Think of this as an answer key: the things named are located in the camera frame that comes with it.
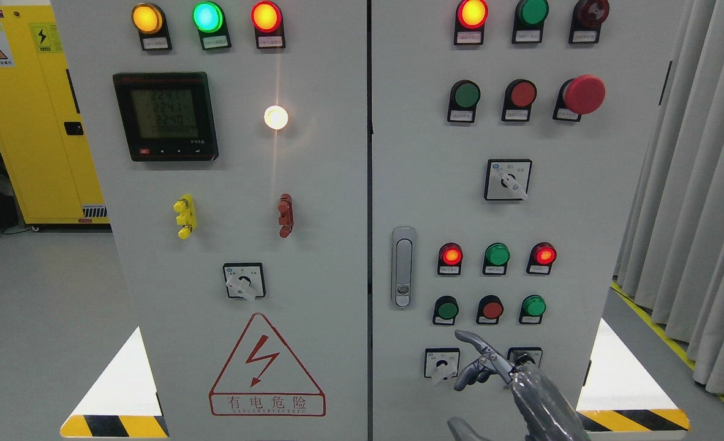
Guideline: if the green start push button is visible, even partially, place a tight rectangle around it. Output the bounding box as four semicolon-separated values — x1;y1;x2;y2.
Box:
432;295;459;326

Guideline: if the red stop push button lower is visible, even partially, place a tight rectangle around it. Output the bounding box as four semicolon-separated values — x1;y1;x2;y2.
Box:
476;294;504;325

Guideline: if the green push button upper row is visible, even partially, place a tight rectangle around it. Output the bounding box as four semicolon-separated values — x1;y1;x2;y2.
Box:
447;79;481;124

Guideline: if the green push button lower right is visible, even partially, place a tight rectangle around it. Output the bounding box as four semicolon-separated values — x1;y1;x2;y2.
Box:
518;294;547;325

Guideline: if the red push button upper row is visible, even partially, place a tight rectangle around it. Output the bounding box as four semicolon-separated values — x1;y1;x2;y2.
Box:
501;78;537;123

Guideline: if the red emergency stop mushroom button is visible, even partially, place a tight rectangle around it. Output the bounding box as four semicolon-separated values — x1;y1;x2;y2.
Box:
552;75;606;123

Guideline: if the red test terminal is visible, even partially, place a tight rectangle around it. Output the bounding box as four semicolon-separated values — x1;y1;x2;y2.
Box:
276;194;294;238

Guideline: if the red indicator light middle left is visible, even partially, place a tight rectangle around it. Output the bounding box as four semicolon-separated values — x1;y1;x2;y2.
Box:
437;243;463;276

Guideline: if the red indicator light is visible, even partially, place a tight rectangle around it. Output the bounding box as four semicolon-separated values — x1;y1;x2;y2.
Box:
526;242;556;276
453;0;489;47
437;243;463;276
251;1;286;50

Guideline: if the white glowing indicator light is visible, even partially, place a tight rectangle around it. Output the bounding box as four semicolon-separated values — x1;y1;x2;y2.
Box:
263;104;290;130

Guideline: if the green indicator light middle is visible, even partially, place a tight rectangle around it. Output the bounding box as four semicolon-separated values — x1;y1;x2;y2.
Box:
481;242;511;276

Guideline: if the green indicator light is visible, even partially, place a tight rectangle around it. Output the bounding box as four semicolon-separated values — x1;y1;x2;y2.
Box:
511;0;549;44
192;1;232;50
481;242;511;276

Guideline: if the grey left cabinet door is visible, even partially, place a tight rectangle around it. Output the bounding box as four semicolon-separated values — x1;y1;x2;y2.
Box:
52;1;368;440

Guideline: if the grey cabinet door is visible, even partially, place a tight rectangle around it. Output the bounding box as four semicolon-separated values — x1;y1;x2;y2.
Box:
52;1;368;440
371;1;692;440

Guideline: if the grey right cabinet door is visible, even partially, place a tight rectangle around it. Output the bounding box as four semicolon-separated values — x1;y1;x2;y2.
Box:
371;1;692;440

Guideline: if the yellow test terminal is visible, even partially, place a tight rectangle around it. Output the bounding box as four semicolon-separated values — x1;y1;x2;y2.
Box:
173;194;197;239

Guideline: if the red indicator light middle right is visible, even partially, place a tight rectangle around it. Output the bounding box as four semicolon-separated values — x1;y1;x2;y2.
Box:
526;242;556;276

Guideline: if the red electric hazard warning sticker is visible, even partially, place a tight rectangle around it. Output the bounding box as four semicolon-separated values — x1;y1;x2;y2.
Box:
209;312;326;418

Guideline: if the black digital power meter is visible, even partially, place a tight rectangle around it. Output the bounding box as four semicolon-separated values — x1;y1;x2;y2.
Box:
113;72;219;162

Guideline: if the red indicator light top left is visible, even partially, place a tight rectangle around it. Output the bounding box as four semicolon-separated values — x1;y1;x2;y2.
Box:
251;1;286;50

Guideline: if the red indicator light top right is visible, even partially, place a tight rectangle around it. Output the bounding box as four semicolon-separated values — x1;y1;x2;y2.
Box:
453;0;489;47

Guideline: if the green indicator light top left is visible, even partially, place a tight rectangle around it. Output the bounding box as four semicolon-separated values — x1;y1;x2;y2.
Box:
192;1;232;50

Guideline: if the green indicator light top right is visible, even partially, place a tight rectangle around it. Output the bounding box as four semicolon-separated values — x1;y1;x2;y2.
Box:
511;0;549;44

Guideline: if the yellow indicator light top left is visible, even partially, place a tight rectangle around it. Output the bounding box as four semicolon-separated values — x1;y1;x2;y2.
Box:
132;2;172;51

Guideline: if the left striped cabinet base foot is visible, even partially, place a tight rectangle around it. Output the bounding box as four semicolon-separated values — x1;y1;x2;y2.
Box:
59;328;169;440

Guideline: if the striped cabinet base foot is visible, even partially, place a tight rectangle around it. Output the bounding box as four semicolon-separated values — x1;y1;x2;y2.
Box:
59;328;169;440
576;320;692;440

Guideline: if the dark red buzzer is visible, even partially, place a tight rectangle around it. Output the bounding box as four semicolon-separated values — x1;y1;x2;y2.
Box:
568;0;609;44

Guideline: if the right striped cabinet base foot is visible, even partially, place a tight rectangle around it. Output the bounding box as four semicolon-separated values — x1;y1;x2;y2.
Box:
576;320;692;440

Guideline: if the grey pleated curtain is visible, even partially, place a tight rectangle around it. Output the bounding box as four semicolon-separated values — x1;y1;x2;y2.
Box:
616;1;724;395

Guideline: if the yellow safety storage cabinet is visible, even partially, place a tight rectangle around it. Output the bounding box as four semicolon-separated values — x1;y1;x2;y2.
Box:
0;5;109;224

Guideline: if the silver cabinet door handle lock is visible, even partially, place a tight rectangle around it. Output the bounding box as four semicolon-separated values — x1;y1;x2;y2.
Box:
390;227;417;308

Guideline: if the left door rotary selector switch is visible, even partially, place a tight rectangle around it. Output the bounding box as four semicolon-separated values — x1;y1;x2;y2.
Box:
222;263;266;301

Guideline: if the upper right rotary selector switch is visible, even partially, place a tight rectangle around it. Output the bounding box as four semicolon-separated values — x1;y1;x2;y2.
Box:
483;159;533;201

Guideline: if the lower white rotary selector switch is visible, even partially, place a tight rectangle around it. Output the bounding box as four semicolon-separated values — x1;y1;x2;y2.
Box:
424;348;461;386

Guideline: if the black key selector switch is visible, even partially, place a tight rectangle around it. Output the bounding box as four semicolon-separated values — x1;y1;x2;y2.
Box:
507;347;543;367

